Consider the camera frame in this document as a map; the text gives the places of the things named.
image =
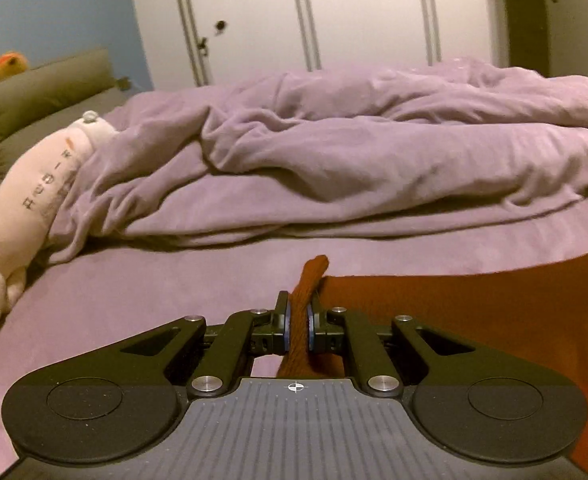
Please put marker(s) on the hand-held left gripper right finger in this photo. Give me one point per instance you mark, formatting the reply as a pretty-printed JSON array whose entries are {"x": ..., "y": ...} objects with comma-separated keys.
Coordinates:
[{"x": 312, "y": 327}]

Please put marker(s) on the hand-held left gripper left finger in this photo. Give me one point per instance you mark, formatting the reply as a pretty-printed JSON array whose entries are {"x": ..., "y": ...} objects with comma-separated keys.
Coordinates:
[{"x": 285, "y": 327}]

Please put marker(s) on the rust brown buttoned cardigan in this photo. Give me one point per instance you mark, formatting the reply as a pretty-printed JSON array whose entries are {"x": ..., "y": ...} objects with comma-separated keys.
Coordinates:
[{"x": 474, "y": 305}]

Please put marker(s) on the purple bed sheet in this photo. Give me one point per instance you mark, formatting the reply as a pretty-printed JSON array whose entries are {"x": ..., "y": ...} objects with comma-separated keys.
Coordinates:
[{"x": 148, "y": 290}]

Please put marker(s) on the crumpled purple duvet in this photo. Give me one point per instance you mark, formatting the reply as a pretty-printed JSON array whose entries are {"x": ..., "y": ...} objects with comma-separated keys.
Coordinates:
[{"x": 354, "y": 160}]

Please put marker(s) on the long white plush toy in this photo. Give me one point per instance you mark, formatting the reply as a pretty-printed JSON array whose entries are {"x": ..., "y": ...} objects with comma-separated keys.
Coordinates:
[{"x": 28, "y": 210}]

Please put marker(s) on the white wardrobe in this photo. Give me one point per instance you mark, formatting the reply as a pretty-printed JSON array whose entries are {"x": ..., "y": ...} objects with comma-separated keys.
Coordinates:
[{"x": 364, "y": 15}]

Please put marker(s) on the olive green pillow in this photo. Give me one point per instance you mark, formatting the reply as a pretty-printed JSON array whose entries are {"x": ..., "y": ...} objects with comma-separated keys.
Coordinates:
[{"x": 38, "y": 105}]

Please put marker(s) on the dark door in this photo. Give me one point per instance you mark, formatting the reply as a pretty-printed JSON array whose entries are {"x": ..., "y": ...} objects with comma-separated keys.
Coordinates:
[{"x": 524, "y": 15}]

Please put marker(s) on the orange plush toy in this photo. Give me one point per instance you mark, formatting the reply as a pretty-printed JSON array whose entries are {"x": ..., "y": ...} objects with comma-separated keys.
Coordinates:
[{"x": 6, "y": 66}]

